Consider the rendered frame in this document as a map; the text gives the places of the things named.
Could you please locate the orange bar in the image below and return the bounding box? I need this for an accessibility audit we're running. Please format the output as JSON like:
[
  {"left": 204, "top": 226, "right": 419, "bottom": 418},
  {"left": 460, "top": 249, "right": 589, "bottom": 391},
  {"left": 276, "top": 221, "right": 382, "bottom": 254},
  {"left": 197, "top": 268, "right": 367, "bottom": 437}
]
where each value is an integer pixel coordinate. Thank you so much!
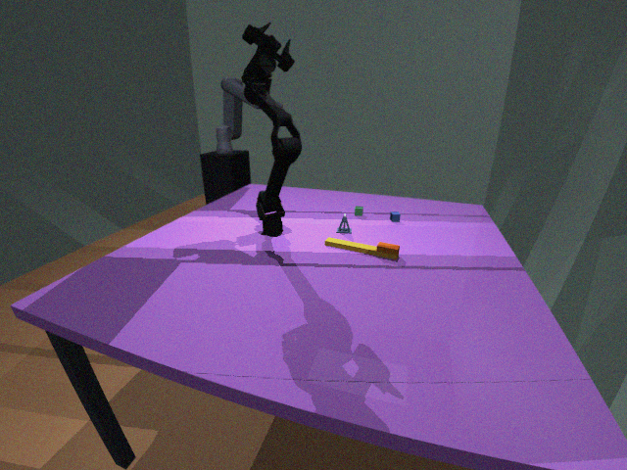
[{"left": 325, "top": 237, "right": 400, "bottom": 260}]

